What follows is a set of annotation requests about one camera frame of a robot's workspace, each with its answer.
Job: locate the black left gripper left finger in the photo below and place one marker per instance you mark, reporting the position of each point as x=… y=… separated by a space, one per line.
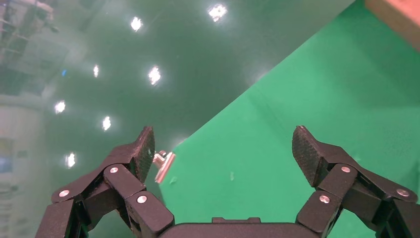
x=124 y=187

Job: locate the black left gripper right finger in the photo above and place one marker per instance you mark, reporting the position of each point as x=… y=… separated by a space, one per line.
x=334 y=184

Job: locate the open brown cardboard box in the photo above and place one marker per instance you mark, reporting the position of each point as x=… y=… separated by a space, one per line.
x=400 y=16

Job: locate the silver binder clip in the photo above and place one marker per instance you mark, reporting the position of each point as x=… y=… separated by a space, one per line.
x=165 y=166

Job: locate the green table cloth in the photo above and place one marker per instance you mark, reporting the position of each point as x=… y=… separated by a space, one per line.
x=295 y=82

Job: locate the blue floor scrap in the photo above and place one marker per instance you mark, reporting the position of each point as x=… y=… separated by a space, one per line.
x=64 y=72

